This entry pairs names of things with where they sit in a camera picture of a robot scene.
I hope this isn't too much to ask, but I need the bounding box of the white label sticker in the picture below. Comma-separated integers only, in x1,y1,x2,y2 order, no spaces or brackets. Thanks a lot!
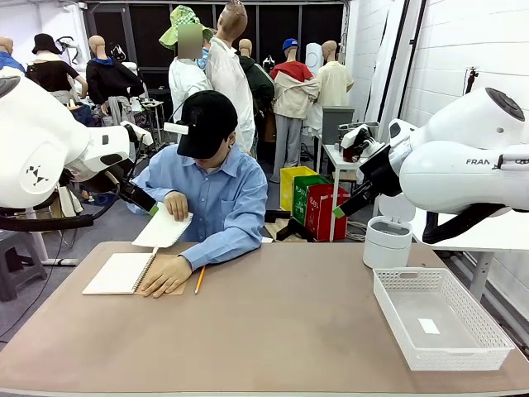
417,317,441,335

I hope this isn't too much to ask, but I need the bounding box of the person's left hand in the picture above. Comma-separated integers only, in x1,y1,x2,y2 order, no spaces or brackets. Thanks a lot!
139,255,193,299

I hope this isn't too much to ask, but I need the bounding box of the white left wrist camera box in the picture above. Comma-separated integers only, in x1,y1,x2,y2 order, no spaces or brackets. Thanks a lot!
120,120,155,148

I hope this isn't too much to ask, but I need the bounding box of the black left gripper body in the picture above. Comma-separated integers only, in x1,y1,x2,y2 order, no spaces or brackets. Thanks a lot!
120,180,146,204

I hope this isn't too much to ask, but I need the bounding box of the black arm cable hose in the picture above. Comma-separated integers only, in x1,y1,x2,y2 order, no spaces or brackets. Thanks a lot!
421,201,516,245
0,163,140,232

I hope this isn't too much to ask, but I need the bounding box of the tall mannequin in white coat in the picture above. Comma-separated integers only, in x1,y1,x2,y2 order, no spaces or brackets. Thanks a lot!
205,0,257,160

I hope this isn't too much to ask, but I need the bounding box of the white perforated plastic basket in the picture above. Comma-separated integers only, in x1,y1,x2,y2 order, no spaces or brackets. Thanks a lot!
372,266,516,372

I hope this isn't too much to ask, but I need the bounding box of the green recycling bin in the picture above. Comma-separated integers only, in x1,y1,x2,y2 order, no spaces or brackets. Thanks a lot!
292,175,331,227

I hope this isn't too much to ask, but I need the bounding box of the person's left forearm blue sleeve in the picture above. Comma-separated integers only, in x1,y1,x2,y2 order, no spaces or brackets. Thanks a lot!
179,225,265,272

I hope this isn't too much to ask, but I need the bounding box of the grey cabinet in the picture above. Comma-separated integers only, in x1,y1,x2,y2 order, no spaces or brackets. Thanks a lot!
321,106,355,145

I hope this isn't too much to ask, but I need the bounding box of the figure with green checked hat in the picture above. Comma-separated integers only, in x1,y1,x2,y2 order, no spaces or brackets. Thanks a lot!
159,4,216,125

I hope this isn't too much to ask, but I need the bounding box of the person's blue shirt torso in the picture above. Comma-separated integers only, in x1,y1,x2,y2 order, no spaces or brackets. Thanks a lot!
126,143,269,253

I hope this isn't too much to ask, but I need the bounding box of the white oval device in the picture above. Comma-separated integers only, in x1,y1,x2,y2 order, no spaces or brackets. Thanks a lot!
305,42,325,78

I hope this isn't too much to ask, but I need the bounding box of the mannequin in blue shirt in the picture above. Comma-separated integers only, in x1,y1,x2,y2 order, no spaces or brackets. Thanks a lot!
0,36,26,78

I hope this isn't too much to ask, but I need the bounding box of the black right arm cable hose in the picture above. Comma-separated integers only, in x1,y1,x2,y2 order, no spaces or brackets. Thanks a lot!
421,201,516,245

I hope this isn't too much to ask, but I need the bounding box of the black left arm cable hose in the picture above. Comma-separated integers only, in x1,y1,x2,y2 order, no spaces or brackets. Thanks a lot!
0,163,140,232

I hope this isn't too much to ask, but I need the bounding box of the black tripod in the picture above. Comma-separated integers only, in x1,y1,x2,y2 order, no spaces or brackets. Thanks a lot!
462,65,480,96

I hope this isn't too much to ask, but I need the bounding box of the black floor stand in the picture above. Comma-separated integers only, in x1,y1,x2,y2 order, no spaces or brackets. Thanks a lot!
264,208,317,243

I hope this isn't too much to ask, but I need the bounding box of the kraft cover spiral notebook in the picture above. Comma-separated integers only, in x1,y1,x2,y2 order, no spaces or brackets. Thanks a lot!
81,246,187,297

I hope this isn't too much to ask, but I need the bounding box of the white torn notebook sheet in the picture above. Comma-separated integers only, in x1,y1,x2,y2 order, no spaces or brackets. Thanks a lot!
131,201,194,249

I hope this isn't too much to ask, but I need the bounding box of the white side table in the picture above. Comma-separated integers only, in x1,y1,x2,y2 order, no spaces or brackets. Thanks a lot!
411,198,529,303

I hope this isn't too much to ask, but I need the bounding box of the white round lidded bin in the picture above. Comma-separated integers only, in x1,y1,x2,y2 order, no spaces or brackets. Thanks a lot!
362,193,417,270

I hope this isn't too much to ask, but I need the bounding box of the person's head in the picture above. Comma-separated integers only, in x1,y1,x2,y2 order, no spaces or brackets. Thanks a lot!
192,134,237,171

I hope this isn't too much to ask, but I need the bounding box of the white background table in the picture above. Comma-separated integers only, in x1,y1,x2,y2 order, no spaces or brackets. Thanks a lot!
322,142,375,243

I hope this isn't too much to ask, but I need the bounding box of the mannequin in cream shirt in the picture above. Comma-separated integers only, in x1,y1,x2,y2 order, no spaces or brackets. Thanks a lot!
306,40,355,133

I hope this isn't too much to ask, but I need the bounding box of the mannequin in dark green jacket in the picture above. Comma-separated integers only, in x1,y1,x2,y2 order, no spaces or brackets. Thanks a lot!
238,38,276,160

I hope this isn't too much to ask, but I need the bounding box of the cream hanging cloth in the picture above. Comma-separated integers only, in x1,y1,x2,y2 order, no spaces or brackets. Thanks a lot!
57,185,84,219

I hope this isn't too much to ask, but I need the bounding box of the person's right hand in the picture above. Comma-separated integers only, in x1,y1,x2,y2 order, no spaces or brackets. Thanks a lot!
164,190,190,222

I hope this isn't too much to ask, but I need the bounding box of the yellow recycling bin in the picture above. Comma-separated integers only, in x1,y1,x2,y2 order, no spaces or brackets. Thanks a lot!
279,165,318,214

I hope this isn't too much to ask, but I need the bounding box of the mannequin in black hoodie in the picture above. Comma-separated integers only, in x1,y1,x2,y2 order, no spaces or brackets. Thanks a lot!
85,35,145,125

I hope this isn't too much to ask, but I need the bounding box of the small cap-mounted camera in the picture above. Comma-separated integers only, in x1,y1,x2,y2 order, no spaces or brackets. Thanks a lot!
163,108,204,136

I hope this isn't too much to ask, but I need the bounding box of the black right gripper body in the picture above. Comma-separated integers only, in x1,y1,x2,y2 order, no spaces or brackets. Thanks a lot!
360,145,402,199

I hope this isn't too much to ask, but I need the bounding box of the mannequin with black hat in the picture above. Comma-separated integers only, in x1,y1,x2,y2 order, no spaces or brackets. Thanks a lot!
26,32,89,107

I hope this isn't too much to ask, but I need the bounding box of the red recycling bin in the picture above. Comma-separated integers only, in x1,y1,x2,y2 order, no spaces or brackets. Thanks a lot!
304,184,350,243

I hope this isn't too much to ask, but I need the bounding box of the white floor stand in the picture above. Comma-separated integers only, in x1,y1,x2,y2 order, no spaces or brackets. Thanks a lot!
24,206,80,266

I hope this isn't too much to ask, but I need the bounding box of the mannequin with blue cap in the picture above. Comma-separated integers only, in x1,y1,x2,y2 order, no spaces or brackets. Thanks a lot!
270,37,322,184

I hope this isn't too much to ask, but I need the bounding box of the black baseball cap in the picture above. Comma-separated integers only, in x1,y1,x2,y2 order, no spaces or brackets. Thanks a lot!
176,89,240,160

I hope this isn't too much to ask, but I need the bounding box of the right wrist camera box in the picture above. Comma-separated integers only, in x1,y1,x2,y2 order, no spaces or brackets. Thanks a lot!
341,122,389,163

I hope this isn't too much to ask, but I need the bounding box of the grey plastic stool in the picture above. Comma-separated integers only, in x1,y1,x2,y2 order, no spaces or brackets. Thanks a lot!
0,230,49,303

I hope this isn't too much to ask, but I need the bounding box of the grey floor cable bundle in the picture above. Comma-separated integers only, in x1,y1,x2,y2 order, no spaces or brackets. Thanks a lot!
346,221,369,243

